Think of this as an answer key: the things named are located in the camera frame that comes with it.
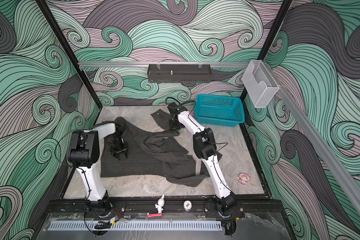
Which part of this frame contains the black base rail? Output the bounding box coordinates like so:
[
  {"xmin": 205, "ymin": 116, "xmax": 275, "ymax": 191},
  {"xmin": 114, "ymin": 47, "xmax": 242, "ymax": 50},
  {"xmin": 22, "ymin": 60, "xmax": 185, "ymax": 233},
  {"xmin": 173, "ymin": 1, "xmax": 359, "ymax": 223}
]
[{"xmin": 44, "ymin": 196, "xmax": 286, "ymax": 221}]

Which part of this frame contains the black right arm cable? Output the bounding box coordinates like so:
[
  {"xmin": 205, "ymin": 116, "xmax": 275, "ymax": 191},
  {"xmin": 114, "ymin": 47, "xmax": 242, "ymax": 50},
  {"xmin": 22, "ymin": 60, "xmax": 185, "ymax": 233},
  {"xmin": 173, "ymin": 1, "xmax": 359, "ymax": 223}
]
[{"xmin": 164, "ymin": 96, "xmax": 199, "ymax": 118}]

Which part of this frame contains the dark grey pinstriped shirt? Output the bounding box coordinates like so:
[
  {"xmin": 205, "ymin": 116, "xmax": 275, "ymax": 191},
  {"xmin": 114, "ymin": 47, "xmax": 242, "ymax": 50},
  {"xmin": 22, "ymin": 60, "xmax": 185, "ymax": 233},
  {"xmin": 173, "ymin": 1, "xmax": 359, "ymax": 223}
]
[{"xmin": 101, "ymin": 110, "xmax": 210, "ymax": 187}]

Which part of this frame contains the white slotted cable duct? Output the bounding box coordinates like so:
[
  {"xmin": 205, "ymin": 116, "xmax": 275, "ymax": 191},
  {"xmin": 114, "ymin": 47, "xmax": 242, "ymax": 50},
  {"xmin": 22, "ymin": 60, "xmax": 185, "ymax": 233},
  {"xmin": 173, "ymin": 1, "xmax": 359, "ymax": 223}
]
[{"xmin": 47, "ymin": 220, "xmax": 223, "ymax": 232}]

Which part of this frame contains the aluminium rail right wall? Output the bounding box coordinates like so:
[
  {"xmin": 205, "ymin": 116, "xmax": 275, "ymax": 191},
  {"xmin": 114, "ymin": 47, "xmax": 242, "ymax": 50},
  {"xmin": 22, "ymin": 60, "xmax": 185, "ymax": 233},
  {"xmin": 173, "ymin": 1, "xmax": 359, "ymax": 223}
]
[{"xmin": 263, "ymin": 63, "xmax": 360, "ymax": 216}]

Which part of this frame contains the pink cartoon sticker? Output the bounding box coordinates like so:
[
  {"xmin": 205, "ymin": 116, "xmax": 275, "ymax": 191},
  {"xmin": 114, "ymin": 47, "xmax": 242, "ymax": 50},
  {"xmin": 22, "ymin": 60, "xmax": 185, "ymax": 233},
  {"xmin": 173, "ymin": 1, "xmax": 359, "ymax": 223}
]
[{"xmin": 238, "ymin": 173, "xmax": 250, "ymax": 186}]

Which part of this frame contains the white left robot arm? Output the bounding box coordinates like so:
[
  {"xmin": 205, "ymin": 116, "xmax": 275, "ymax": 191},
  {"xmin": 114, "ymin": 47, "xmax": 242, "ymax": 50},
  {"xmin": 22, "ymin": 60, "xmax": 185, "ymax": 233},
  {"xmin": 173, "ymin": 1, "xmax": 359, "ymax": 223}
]
[{"xmin": 67, "ymin": 121, "xmax": 128, "ymax": 212}]

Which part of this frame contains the clear plastic wall holder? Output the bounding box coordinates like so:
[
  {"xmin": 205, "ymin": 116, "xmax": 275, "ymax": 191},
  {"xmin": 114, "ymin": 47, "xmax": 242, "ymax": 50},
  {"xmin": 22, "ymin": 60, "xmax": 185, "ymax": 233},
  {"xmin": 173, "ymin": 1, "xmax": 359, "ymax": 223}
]
[{"xmin": 242, "ymin": 60, "xmax": 280, "ymax": 109}]

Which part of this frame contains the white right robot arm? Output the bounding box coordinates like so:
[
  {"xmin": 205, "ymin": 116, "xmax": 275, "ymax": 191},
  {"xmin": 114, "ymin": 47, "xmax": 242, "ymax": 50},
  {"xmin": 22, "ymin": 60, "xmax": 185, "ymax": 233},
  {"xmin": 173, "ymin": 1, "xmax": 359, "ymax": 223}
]
[{"xmin": 167, "ymin": 102, "xmax": 237, "ymax": 217}]

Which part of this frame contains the teal plastic basket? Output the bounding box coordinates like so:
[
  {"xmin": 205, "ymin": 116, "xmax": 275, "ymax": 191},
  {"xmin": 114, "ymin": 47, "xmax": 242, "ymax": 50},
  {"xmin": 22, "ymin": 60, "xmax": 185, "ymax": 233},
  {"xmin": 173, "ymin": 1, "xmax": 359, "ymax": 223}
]
[{"xmin": 195, "ymin": 95, "xmax": 245, "ymax": 127}]

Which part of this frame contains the white figurine on pink base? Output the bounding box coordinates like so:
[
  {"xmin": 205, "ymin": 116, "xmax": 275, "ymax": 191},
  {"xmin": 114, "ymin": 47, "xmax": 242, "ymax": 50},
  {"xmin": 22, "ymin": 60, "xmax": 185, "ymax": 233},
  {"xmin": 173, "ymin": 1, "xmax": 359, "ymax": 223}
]
[{"xmin": 147, "ymin": 194, "xmax": 165, "ymax": 220}]

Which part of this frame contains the black perforated metal shelf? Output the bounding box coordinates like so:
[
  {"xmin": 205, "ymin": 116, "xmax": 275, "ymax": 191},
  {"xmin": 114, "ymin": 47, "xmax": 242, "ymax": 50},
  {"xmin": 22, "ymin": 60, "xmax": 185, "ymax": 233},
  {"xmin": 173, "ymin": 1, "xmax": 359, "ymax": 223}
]
[{"xmin": 147, "ymin": 64, "xmax": 212, "ymax": 84}]

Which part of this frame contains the aluminium rail back wall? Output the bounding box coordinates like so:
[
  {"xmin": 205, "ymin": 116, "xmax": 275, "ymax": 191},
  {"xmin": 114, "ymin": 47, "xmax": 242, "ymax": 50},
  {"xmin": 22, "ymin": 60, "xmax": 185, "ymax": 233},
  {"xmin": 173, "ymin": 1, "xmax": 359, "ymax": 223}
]
[{"xmin": 77, "ymin": 61, "xmax": 250, "ymax": 69}]

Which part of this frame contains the aluminium rail wall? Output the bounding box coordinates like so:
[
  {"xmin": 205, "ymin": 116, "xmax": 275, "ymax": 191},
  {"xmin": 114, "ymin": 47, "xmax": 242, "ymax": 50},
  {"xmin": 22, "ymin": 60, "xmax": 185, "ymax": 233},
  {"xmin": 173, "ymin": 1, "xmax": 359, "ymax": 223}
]
[
  {"xmin": 263, "ymin": 63, "xmax": 360, "ymax": 216},
  {"xmin": 77, "ymin": 61, "xmax": 250, "ymax": 69}
]

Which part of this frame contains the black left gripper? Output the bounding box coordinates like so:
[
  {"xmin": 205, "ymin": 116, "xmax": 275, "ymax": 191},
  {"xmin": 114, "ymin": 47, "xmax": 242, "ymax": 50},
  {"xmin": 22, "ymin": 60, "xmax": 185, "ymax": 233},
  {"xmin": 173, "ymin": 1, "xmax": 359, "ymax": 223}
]
[{"xmin": 109, "ymin": 136, "xmax": 129, "ymax": 160}]

